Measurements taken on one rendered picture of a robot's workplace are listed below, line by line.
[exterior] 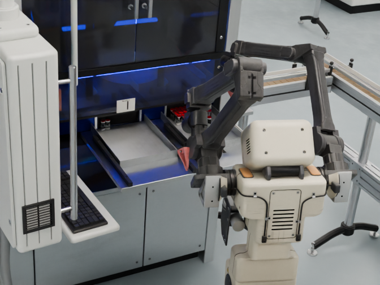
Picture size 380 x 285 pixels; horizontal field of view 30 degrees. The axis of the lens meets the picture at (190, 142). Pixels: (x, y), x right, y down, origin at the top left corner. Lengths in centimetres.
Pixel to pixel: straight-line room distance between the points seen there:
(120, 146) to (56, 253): 64
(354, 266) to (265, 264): 159
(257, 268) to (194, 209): 116
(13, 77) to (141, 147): 97
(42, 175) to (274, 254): 82
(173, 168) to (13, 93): 91
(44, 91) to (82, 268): 139
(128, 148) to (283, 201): 98
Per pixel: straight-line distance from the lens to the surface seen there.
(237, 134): 319
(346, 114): 557
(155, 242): 357
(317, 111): 250
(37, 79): 226
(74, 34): 278
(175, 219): 354
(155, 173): 287
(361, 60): 663
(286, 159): 223
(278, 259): 246
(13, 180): 242
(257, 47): 285
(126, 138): 310
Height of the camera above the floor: 241
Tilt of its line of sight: 30 degrees down
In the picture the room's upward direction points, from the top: 5 degrees clockwise
